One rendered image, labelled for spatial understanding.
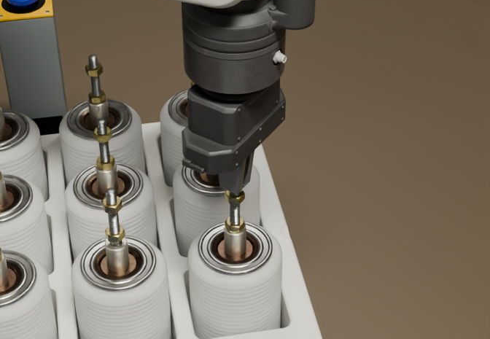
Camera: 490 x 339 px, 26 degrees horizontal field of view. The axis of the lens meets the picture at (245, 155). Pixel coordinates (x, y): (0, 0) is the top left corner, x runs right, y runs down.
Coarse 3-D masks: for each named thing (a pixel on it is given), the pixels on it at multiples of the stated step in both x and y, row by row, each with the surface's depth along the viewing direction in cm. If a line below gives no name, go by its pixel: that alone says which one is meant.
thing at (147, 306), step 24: (144, 240) 108; (144, 288) 103; (96, 312) 104; (120, 312) 103; (144, 312) 104; (168, 312) 109; (96, 336) 106; (120, 336) 105; (144, 336) 106; (168, 336) 111
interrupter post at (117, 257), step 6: (126, 240) 104; (108, 246) 103; (114, 246) 103; (120, 246) 103; (126, 246) 103; (108, 252) 103; (114, 252) 103; (120, 252) 103; (126, 252) 104; (108, 258) 104; (114, 258) 103; (120, 258) 104; (126, 258) 104; (108, 264) 105; (114, 264) 104; (120, 264) 104; (126, 264) 105; (114, 270) 105; (120, 270) 105
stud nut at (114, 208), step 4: (104, 200) 100; (120, 200) 100; (104, 204) 100; (108, 204) 100; (116, 204) 100; (120, 204) 100; (104, 208) 100; (108, 208) 100; (112, 208) 100; (116, 208) 100; (120, 208) 100; (108, 212) 100; (112, 212) 100; (116, 212) 100
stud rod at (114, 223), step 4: (112, 188) 100; (108, 192) 99; (112, 192) 99; (108, 196) 99; (112, 196) 99; (116, 196) 100; (108, 200) 100; (112, 200) 100; (116, 200) 100; (112, 204) 100; (108, 216) 101; (112, 216) 101; (116, 216) 101; (112, 220) 101; (116, 220) 101; (112, 224) 101; (116, 224) 101; (112, 228) 102; (116, 228) 102; (112, 232) 102; (116, 232) 102; (112, 244) 103; (116, 244) 103
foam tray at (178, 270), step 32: (160, 160) 129; (256, 160) 129; (64, 192) 124; (160, 192) 124; (64, 224) 120; (160, 224) 120; (64, 256) 116; (288, 256) 116; (64, 288) 113; (288, 288) 113; (64, 320) 109; (288, 320) 111
